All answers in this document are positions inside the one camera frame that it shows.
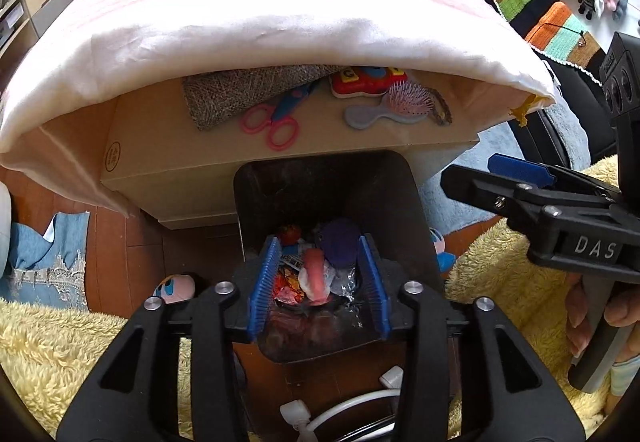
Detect green white snack packet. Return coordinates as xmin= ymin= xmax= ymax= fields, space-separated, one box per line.
xmin=280 ymin=242 xmax=312 ymax=273

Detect blue denim cloth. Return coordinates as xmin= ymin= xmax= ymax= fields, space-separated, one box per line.
xmin=0 ymin=209 xmax=92 ymax=311

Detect cardboard box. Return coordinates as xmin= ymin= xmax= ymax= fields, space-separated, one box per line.
xmin=100 ymin=69 xmax=481 ymax=230

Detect red toy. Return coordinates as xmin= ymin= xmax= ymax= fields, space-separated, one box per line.
xmin=330 ymin=66 xmax=408 ymax=100

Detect clear plastic wrapper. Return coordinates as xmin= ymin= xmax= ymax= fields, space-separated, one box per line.
xmin=327 ymin=267 xmax=362 ymax=299

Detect striped crochet blanket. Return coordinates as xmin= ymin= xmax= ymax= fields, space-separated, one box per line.
xmin=462 ymin=0 xmax=608 ymax=83

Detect red orange snack wrapper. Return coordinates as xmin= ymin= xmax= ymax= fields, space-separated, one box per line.
xmin=272 ymin=268 xmax=306 ymax=305

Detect pink blue scissors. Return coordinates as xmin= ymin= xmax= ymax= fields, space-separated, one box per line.
xmin=241 ymin=82 xmax=321 ymax=151

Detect brown braided hair tie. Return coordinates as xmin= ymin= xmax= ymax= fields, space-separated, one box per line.
xmin=425 ymin=89 xmax=454 ymax=125

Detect pink plastic tube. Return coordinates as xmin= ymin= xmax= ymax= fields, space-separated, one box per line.
xmin=299 ymin=249 xmax=334 ymax=301

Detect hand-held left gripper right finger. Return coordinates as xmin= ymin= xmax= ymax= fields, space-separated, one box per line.
xmin=357 ymin=234 xmax=587 ymax=442

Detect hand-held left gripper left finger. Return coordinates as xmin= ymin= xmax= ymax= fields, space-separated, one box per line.
xmin=56 ymin=236 xmax=282 ymax=442

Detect yellow fluffy rug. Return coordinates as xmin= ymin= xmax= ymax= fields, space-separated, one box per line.
xmin=0 ymin=156 xmax=632 ymax=442

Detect white cable with plugs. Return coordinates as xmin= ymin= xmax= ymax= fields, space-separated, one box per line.
xmin=279 ymin=364 xmax=406 ymax=442

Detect black trash bin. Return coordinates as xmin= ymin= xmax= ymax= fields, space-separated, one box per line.
xmin=232 ymin=149 xmax=446 ymax=365

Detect grey pink hairbrush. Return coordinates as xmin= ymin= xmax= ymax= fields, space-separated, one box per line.
xmin=345 ymin=80 xmax=435 ymax=129

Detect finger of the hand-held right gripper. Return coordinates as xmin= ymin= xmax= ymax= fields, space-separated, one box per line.
xmin=440 ymin=164 xmax=563 ymax=229
xmin=487 ymin=153 xmax=621 ymax=203

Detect person's right hand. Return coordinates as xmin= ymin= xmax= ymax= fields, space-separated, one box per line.
xmin=565 ymin=272 xmax=640 ymax=415

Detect purple plastic cup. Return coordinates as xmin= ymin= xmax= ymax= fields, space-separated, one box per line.
xmin=320 ymin=218 xmax=359 ymax=267

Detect white round container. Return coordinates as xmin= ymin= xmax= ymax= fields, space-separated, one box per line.
xmin=0 ymin=179 xmax=13 ymax=275

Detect black sofa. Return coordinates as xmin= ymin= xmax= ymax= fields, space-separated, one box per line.
xmin=445 ymin=0 xmax=640 ymax=173

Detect grey woven fabric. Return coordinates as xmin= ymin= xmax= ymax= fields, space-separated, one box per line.
xmin=181 ymin=65 xmax=321 ymax=131

